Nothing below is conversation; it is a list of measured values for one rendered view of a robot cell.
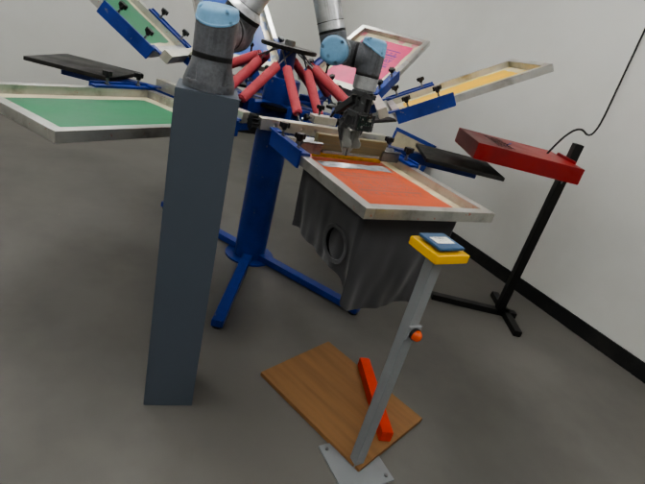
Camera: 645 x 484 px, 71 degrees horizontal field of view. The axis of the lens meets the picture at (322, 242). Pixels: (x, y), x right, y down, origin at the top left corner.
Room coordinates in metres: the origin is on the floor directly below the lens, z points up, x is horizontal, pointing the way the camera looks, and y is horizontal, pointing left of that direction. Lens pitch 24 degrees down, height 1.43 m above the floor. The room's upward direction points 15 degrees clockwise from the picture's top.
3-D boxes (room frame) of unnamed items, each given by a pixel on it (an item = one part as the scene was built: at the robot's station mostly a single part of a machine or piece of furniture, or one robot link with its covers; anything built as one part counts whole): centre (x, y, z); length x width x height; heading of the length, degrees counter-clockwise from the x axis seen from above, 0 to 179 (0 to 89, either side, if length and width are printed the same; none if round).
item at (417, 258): (1.55, -0.29, 0.74); 0.45 x 0.03 x 0.43; 123
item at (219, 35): (1.39, 0.45, 1.37); 0.13 x 0.12 x 0.14; 178
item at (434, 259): (1.26, -0.34, 0.48); 0.22 x 0.22 x 0.96; 33
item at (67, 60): (2.63, 1.12, 0.91); 1.34 x 0.41 x 0.08; 93
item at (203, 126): (1.38, 0.45, 0.60); 0.18 x 0.18 x 1.20; 18
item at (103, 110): (1.86, 0.86, 1.05); 1.08 x 0.61 x 0.23; 153
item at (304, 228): (1.65, -0.01, 0.77); 0.46 x 0.09 x 0.36; 33
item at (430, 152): (2.71, -0.22, 0.91); 1.34 x 0.41 x 0.08; 93
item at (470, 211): (1.79, -0.13, 0.97); 0.79 x 0.58 x 0.04; 33
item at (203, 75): (1.38, 0.45, 1.25); 0.15 x 0.15 x 0.10
